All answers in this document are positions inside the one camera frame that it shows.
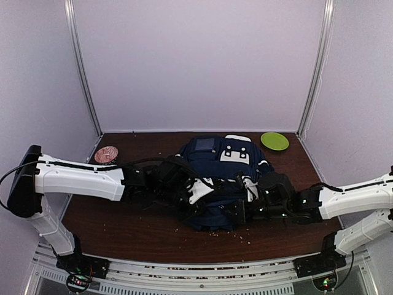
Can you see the red patterned bowl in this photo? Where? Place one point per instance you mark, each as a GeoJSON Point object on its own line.
{"type": "Point", "coordinates": [106, 155]}

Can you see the green plate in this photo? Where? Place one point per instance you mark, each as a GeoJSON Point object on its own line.
{"type": "Point", "coordinates": [274, 141]}

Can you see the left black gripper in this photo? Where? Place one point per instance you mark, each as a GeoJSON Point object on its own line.
{"type": "Point", "coordinates": [200, 204]}

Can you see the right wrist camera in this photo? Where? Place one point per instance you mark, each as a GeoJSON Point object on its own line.
{"type": "Point", "coordinates": [251, 188]}

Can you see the left metal frame post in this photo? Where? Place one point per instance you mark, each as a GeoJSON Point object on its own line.
{"type": "Point", "coordinates": [82, 74]}

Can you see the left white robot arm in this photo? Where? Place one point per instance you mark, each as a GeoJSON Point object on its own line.
{"type": "Point", "coordinates": [40, 174]}

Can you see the right metal frame post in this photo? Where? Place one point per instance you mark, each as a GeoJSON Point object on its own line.
{"type": "Point", "coordinates": [316, 78]}

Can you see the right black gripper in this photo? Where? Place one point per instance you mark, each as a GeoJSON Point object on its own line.
{"type": "Point", "coordinates": [242, 217]}

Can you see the metal frame post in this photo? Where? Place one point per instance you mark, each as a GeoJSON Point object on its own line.
{"type": "Point", "coordinates": [316, 78]}
{"type": "Point", "coordinates": [82, 74]}

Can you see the navy blue backpack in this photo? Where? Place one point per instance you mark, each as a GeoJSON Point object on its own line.
{"type": "Point", "coordinates": [221, 158]}

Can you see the front aluminium rail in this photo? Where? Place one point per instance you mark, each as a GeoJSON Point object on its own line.
{"type": "Point", "coordinates": [274, 276]}

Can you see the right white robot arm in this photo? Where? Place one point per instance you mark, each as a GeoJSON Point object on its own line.
{"type": "Point", "coordinates": [322, 202]}

